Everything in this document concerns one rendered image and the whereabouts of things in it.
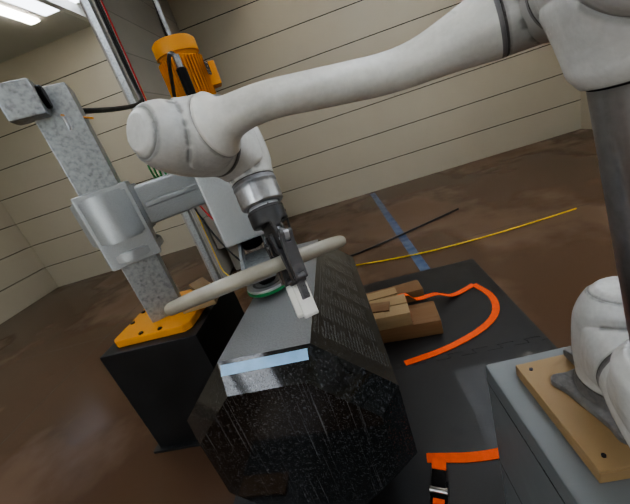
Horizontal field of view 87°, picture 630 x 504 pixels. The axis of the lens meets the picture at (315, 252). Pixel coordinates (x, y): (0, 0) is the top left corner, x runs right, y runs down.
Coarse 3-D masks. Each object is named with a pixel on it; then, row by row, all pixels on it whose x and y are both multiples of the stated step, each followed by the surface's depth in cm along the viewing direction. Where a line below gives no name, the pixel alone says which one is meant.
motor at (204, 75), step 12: (168, 36) 167; (180, 36) 168; (192, 36) 175; (156, 48) 170; (168, 48) 168; (180, 48) 169; (192, 48) 174; (192, 60) 174; (204, 60) 176; (192, 72) 173; (204, 72) 179; (216, 72) 183; (168, 84) 177; (180, 84) 175; (204, 84) 180; (216, 84) 186; (180, 96) 176
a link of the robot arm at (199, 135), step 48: (480, 0) 43; (432, 48) 47; (480, 48) 46; (192, 96) 48; (240, 96) 46; (288, 96) 47; (336, 96) 49; (144, 144) 45; (192, 144) 48; (240, 144) 54
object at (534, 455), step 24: (528, 360) 88; (504, 384) 84; (504, 408) 84; (528, 408) 77; (504, 432) 91; (528, 432) 73; (552, 432) 70; (504, 456) 98; (528, 456) 77; (552, 456) 66; (576, 456) 65; (504, 480) 106; (528, 480) 82; (552, 480) 67; (576, 480) 62; (624, 480) 59
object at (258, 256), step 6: (264, 240) 137; (240, 246) 140; (240, 252) 131; (252, 252) 142; (258, 252) 139; (264, 252) 136; (240, 258) 124; (246, 258) 137; (252, 258) 134; (258, 258) 132; (264, 258) 129; (246, 264) 129; (252, 264) 127; (270, 276) 110
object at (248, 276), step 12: (324, 240) 73; (336, 240) 76; (300, 252) 67; (312, 252) 68; (324, 252) 72; (264, 264) 64; (276, 264) 64; (228, 276) 64; (240, 276) 63; (252, 276) 63; (264, 276) 64; (204, 288) 64; (216, 288) 63; (228, 288) 63; (180, 300) 67; (192, 300) 65; (204, 300) 65; (168, 312) 72
